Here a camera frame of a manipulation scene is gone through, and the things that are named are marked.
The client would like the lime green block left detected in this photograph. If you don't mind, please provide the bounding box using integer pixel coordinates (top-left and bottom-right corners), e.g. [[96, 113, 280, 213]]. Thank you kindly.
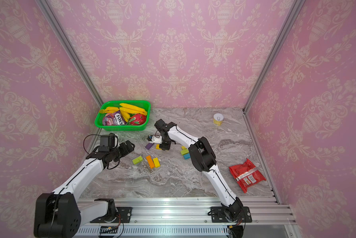
[[132, 156, 143, 165]]

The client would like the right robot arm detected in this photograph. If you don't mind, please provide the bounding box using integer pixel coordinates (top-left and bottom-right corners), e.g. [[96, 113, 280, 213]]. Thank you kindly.
[[154, 119, 247, 224]]

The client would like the yellow white can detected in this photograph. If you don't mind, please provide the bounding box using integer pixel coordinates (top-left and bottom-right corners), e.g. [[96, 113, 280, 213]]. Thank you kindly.
[[213, 113, 224, 126]]

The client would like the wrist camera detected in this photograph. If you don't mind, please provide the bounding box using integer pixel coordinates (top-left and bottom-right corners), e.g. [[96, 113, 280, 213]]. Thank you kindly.
[[100, 133, 119, 149], [147, 135, 163, 144]]

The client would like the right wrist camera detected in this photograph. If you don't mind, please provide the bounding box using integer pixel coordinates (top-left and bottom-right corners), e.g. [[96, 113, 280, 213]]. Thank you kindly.
[[147, 135, 163, 144]]

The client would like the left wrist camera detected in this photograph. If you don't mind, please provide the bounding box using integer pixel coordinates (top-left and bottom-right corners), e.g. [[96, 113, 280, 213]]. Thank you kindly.
[[100, 133, 119, 149]]

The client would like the lime green block right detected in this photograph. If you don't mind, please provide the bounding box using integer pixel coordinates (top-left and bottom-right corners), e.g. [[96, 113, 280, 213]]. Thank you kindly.
[[181, 149, 189, 156]]

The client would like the orange block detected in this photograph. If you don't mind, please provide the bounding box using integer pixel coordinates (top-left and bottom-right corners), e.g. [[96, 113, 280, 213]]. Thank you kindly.
[[145, 155, 155, 169]]

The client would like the red dragon fruit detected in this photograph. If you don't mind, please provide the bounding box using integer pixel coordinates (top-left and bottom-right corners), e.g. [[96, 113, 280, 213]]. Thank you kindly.
[[127, 114, 147, 126]]

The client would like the purple block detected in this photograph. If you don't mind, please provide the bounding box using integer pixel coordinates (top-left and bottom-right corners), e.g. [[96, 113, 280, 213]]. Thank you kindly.
[[145, 143, 154, 150]]

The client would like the upper yellow banana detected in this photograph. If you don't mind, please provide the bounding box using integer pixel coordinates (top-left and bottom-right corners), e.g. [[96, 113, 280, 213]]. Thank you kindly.
[[120, 103, 147, 116]]

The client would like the lower yellow banana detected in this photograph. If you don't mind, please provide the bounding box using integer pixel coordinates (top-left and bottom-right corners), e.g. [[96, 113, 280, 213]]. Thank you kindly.
[[120, 110, 130, 123]]

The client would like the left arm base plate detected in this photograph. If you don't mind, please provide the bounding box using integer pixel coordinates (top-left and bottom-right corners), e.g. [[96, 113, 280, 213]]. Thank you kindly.
[[90, 207, 132, 224]]

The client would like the lime green block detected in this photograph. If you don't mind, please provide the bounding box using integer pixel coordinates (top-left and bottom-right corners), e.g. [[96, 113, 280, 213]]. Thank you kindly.
[[132, 156, 143, 165], [181, 149, 189, 156]]

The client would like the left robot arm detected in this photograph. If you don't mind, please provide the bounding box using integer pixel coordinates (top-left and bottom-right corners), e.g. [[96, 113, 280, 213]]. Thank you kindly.
[[33, 140, 135, 238]]

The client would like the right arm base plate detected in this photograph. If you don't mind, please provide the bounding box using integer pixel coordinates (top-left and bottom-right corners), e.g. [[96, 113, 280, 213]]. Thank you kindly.
[[207, 207, 252, 223]]

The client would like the red snack bag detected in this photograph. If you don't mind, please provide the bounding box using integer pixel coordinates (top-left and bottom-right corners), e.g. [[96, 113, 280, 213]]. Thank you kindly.
[[229, 159, 266, 193]]

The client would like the small yellow banana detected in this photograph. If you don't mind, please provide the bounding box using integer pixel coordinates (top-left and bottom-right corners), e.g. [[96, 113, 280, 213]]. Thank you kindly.
[[99, 107, 120, 114]]

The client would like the short yellow block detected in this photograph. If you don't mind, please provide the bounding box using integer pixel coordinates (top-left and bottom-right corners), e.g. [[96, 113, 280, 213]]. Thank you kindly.
[[153, 157, 160, 168]]

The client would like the green plastic basket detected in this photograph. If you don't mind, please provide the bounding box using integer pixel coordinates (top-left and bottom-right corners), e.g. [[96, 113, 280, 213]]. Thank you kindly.
[[95, 100, 151, 131]]

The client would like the purple snack packet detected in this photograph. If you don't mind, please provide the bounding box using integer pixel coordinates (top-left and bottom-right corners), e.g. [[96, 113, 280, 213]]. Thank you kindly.
[[102, 110, 126, 126]]

